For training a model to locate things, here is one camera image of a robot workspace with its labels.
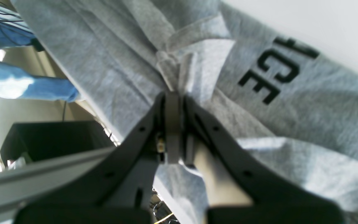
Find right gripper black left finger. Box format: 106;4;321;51
27;92;183;209

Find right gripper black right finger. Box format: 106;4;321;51
182;96;334;209

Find grey T-shirt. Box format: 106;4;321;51
12;0;358;224

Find black box on floor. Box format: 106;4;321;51
0;120;115;167

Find blue jeans leg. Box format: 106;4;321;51
0;22;84;103

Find yellow cable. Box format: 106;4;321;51
154;212;175;224

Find aluminium frame rail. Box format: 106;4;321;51
0;147;114;223

